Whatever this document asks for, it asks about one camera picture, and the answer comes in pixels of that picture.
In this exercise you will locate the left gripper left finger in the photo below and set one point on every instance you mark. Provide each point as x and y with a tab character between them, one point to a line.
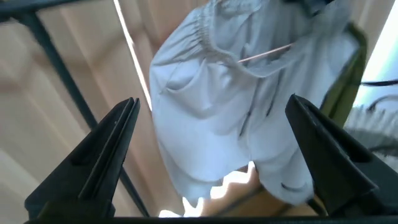
56	193

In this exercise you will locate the white laundry basket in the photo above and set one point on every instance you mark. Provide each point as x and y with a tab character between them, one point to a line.
373	130

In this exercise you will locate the pink clothes hanger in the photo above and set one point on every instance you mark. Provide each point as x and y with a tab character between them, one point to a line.
264	53

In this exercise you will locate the black clothes rack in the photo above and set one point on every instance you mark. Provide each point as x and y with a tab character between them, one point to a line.
62	71

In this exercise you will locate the green long-sleeved shirt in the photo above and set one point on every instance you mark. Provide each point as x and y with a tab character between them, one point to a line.
345	93

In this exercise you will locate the pale grey garment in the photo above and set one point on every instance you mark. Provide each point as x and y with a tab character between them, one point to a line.
211	109

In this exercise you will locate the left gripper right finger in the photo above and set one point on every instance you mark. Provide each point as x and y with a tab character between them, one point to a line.
342	180

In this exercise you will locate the beige curtain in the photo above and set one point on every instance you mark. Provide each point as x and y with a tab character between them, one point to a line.
93	62

